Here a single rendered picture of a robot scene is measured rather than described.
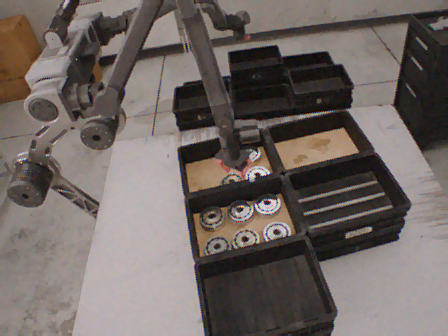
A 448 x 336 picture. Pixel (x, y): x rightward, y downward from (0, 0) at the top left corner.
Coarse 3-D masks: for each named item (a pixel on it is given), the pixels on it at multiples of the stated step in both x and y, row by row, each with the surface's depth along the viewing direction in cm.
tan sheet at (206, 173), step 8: (264, 152) 172; (208, 160) 174; (216, 160) 173; (264, 160) 169; (192, 168) 172; (200, 168) 171; (208, 168) 170; (216, 168) 169; (248, 168) 167; (192, 176) 168; (200, 176) 167; (208, 176) 167; (216, 176) 166; (192, 184) 165; (200, 184) 164; (208, 184) 163; (216, 184) 163
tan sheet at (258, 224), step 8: (280, 200) 152; (224, 208) 153; (256, 216) 148; (280, 216) 146; (288, 216) 146; (232, 224) 147; (248, 224) 146; (256, 224) 145; (264, 224) 145; (288, 224) 143; (200, 232) 146; (208, 232) 146; (216, 232) 145; (224, 232) 145; (232, 232) 144; (200, 240) 144; (200, 248) 141; (232, 248) 139; (200, 256) 139
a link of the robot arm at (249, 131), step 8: (224, 120) 113; (240, 120) 119; (248, 120) 119; (224, 128) 114; (232, 128) 116; (240, 128) 116; (248, 128) 117; (256, 128) 117; (248, 136) 118; (256, 136) 118
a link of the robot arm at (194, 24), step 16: (176, 0) 90; (192, 0) 91; (192, 16) 95; (192, 32) 98; (192, 48) 101; (208, 48) 101; (208, 64) 104; (208, 80) 107; (208, 96) 110; (224, 96) 110; (224, 112) 112
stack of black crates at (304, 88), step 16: (336, 64) 258; (288, 80) 262; (304, 80) 266; (320, 80) 265; (336, 80) 262; (304, 96) 243; (320, 96) 243; (336, 96) 243; (304, 112) 252; (320, 112) 252
